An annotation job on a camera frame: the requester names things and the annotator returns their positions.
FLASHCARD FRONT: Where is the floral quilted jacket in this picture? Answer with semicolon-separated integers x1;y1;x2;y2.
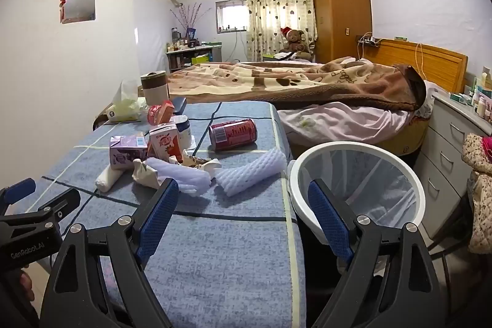
461;133;492;255

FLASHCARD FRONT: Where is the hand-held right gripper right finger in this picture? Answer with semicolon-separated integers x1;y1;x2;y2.
307;178;448;328

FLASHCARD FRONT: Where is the wooden headboard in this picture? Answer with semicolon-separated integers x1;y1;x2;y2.
361;38;469;94

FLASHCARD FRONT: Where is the red and white drink carton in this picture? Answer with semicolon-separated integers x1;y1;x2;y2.
148;122;184;163

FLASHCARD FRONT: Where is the brown and white wrapper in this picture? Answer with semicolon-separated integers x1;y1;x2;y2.
181;149;221;171

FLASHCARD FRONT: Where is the blue plaid tablecloth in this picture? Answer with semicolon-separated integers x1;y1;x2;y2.
0;101;308;328

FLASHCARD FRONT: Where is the purple milk carton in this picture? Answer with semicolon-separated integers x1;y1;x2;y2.
109;135;149;170

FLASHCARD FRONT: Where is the red drink can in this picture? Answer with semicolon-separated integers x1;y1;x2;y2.
208;118;258;152

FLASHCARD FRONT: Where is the black chair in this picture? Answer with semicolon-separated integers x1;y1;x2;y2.
427;197;473;286

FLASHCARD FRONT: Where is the teddy bear with red hat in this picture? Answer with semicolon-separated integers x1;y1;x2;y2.
279;27;311;56

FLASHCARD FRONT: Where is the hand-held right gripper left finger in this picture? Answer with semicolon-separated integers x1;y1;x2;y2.
40;177;181;328

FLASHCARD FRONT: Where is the cream paper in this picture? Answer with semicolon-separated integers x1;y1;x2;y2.
133;158;162;186

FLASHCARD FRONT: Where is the white tissue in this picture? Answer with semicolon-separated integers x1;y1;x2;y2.
95;163;133;193

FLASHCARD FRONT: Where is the brown and white tumbler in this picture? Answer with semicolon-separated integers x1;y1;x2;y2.
140;70;170;106

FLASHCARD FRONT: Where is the yellow tissue pack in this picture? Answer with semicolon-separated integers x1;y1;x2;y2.
105;78;149;122

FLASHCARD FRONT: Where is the grey drawer cabinet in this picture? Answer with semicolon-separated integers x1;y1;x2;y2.
413;88;492;240

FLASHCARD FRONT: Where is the dark blue glasses case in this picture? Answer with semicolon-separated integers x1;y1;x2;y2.
171;96;188;115

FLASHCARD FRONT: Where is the white foam fruit net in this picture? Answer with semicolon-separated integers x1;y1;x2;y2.
144;157;212;196
215;148;288;198

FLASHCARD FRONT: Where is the small white bottle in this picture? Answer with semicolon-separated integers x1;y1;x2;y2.
175;115;193;150

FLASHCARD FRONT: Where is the pink bed sheet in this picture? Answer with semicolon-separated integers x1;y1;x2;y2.
277;80;435;146

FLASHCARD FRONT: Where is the small window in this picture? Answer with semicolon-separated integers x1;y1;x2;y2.
215;0;247;33

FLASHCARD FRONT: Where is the white round waste bin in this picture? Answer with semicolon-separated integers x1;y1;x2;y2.
286;143;427;275

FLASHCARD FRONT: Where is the white charging cable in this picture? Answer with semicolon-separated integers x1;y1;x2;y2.
415;41;427;79

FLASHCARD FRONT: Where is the shiny foil wall sheet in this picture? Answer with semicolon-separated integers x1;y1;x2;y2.
61;0;96;24

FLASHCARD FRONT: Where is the wooden wardrobe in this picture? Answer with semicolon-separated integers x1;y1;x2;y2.
311;0;373;64

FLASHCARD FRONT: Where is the person's left hand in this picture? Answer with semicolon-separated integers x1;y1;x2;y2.
19;268;36;298

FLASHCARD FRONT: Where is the brown printed blanket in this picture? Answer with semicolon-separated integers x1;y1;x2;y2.
165;57;427;111

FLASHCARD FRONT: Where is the group of medicine boxes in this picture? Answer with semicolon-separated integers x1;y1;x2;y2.
450;72;492;121

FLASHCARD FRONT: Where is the vase of purple branches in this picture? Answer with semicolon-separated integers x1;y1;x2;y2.
171;2;212;40

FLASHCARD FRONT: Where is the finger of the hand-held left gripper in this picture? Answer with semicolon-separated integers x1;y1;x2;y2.
0;178;37;215
21;188;82;226

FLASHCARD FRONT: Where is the patterned curtain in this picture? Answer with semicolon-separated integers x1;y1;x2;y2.
243;0;316;63

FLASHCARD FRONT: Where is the cluttered desk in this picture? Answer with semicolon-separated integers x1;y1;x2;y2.
166;41;223;74

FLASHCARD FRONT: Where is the clear bottle with red label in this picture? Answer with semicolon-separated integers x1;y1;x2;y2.
147;104;164;125

